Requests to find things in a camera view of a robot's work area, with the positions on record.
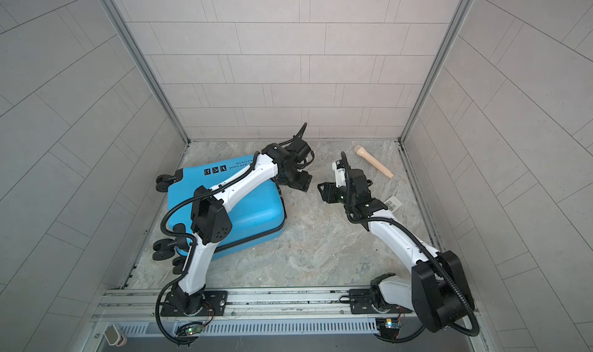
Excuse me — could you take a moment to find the blue hard-shell suitcase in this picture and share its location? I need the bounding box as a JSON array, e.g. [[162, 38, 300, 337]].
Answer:
[[151, 153, 287, 275]]

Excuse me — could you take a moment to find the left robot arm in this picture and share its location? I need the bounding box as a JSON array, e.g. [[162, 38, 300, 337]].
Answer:
[[155, 131, 314, 316]]

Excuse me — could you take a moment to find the small white remote control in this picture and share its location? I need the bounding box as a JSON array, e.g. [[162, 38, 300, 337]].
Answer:
[[385, 196, 403, 213]]

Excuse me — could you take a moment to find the white ventilation grille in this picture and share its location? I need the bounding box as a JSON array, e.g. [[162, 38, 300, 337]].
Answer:
[[118, 318, 378, 337]]

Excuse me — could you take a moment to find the small white pink object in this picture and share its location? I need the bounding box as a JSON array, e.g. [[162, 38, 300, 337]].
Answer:
[[103, 324, 128, 347]]

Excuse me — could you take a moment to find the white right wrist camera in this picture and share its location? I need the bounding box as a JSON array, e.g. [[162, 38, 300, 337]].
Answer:
[[332, 160, 347, 188]]

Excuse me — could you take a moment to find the beige wooden handle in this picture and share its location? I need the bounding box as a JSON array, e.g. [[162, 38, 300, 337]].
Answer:
[[354, 145, 394, 179]]

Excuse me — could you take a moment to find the right circuit board with wires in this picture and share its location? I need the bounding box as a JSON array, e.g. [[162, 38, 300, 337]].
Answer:
[[375, 318, 401, 341]]

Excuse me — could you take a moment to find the circuit board with wires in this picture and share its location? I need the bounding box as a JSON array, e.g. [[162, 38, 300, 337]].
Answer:
[[175, 321, 205, 338], [375, 318, 401, 341]]

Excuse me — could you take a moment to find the left circuit board with wires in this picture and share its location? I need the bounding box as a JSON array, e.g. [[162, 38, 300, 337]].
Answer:
[[175, 321, 205, 338]]

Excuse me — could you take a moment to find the aluminium mounting rail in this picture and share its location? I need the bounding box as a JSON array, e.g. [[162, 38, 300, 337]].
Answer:
[[91, 286, 415, 322]]

